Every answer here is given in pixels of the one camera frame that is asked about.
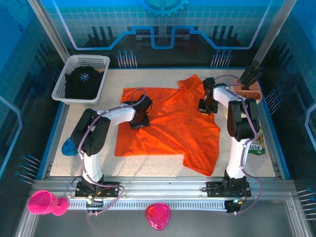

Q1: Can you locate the orange t-shirt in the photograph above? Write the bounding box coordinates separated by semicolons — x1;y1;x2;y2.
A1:
115;74;221;177

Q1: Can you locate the black knife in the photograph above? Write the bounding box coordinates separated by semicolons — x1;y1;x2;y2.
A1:
238;60;260;86
244;66;264;91

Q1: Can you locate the pink knife block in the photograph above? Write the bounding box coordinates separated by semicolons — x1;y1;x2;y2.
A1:
233;80;262;105

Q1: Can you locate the green juice pouch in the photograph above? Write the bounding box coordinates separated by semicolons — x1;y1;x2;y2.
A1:
248;125;267;157

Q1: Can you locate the black t-shirt with blue print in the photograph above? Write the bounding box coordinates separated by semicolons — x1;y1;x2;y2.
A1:
64;66;104;100

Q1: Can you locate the white plastic basket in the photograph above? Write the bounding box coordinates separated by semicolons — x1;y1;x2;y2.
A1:
51;54;111;104

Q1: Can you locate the blue plastic bowl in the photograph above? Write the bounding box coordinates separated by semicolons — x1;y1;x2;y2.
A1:
61;138;80;158

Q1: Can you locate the small control board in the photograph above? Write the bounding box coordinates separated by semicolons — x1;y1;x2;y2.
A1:
85;194;104;208
225;197;246;213

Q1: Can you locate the pink heart-shaped dish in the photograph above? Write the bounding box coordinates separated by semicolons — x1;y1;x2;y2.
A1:
145;202;171;231

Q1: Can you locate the pink plastic goblet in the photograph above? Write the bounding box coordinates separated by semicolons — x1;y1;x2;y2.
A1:
27;189;69;217

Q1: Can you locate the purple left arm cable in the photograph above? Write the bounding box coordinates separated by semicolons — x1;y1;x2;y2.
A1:
78;88;148;217

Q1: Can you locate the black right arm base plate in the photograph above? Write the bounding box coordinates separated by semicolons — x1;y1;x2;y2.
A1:
206;181;252;198

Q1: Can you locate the aluminium mounting rail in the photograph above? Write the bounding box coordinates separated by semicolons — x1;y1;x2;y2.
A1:
32;176;294;201

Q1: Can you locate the aluminium frame post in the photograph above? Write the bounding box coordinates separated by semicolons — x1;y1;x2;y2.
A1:
27;0;71;65
253;0;297;65

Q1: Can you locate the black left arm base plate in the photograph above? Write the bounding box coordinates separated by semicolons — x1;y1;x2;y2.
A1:
75;181;120;198

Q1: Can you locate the white slotted cable duct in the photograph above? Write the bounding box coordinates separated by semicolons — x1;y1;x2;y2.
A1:
68;199;228;211

